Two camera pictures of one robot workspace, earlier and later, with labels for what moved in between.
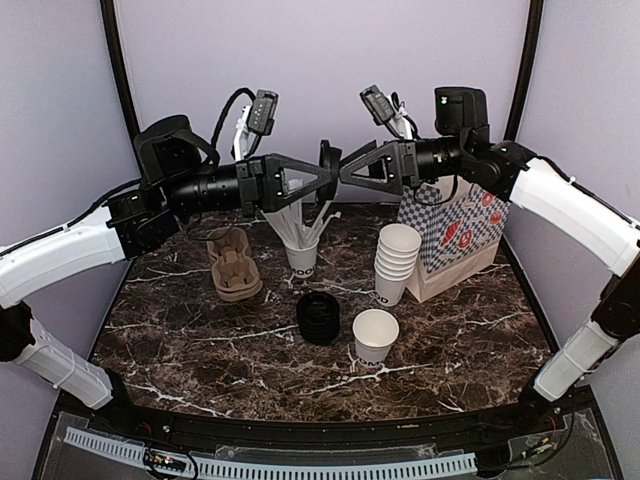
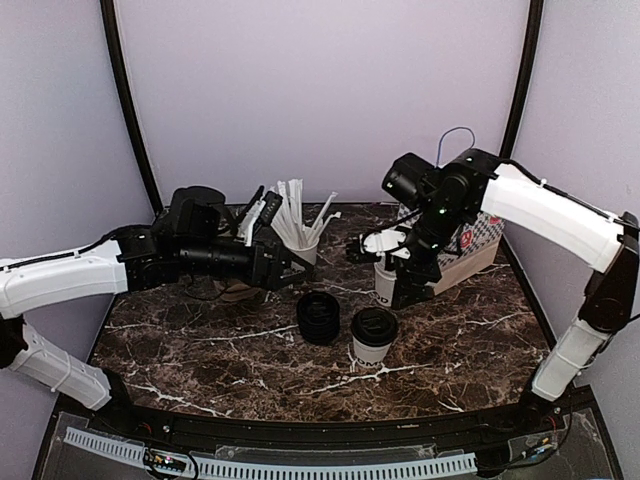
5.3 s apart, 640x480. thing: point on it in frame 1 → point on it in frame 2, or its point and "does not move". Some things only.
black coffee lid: (330, 161) → (375, 326)
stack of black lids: (318, 315) does not move
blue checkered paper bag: (461, 230) does not move
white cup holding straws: (303, 261) does not move
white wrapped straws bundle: (287, 220) does not move
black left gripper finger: (277, 161) → (290, 255)
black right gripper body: (410, 165) → (429, 269)
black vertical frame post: (525, 71) does not move
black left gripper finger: (308, 190) → (293, 279)
